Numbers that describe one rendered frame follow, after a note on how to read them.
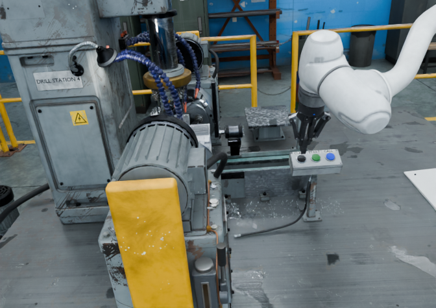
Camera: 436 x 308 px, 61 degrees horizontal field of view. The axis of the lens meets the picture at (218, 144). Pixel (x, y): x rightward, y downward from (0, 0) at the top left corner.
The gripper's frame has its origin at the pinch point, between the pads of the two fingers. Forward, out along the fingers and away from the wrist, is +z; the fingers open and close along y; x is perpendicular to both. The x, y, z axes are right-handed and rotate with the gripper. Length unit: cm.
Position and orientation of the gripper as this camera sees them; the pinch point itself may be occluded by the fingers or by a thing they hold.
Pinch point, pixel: (303, 144)
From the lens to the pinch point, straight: 125.8
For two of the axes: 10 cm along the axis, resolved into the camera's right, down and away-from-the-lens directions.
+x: 0.4, 7.6, -6.5
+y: -10.0, 0.6, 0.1
